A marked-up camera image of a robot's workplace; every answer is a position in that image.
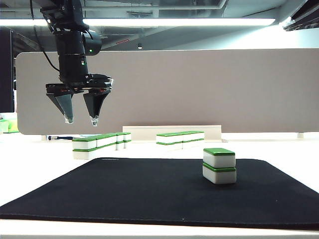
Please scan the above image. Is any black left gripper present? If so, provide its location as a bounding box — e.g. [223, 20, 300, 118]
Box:
[45, 79, 112, 127]

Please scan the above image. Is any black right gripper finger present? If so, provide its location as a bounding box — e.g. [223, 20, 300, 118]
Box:
[290, 0, 319, 23]
[283, 15, 319, 32]

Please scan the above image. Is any black fabric table mat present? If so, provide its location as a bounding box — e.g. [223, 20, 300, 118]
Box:
[0, 158, 319, 231]

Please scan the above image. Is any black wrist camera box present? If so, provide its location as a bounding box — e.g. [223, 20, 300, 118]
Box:
[88, 74, 115, 88]

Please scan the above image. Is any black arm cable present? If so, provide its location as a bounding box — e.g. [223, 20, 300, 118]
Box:
[29, 0, 62, 73]

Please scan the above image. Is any dark computer monitor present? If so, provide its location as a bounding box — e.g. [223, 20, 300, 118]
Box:
[0, 26, 15, 114]

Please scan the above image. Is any grey desk divider panel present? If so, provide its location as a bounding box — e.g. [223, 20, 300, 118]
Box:
[15, 49, 319, 136]

